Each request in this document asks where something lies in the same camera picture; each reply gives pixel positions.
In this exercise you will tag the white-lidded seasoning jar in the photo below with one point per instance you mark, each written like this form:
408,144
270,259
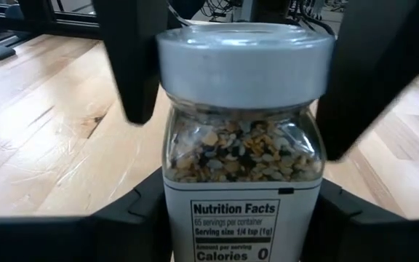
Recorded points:
242,153

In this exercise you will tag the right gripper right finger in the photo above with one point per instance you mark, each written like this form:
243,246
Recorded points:
377,240

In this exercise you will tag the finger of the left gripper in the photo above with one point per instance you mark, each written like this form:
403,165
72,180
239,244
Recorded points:
133,54
373,65

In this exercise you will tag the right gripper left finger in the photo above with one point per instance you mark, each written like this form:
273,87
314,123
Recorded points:
67,240

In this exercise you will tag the black aluminium rig frame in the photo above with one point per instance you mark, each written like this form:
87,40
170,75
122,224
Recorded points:
67,25

